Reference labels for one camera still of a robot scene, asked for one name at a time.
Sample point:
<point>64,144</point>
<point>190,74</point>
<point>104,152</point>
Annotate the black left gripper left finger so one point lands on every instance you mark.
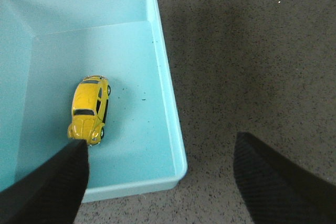
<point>53,192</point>

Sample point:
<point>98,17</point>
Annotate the light blue storage box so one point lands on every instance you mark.
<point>97,65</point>

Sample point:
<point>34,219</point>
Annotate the yellow toy beetle car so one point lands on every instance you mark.
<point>89,109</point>

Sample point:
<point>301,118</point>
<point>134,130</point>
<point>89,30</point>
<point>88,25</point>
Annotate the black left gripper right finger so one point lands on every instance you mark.
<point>276,190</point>

